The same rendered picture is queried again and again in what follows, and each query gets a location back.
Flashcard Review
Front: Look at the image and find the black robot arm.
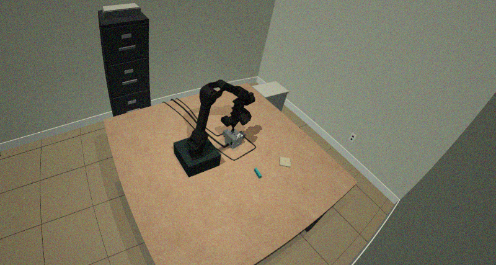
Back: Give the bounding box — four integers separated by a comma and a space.
187, 79, 255, 160

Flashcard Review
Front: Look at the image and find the small teal bar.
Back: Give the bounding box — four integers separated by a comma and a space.
254, 168, 261, 178

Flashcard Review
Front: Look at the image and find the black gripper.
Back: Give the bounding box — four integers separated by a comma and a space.
221, 106, 250, 128

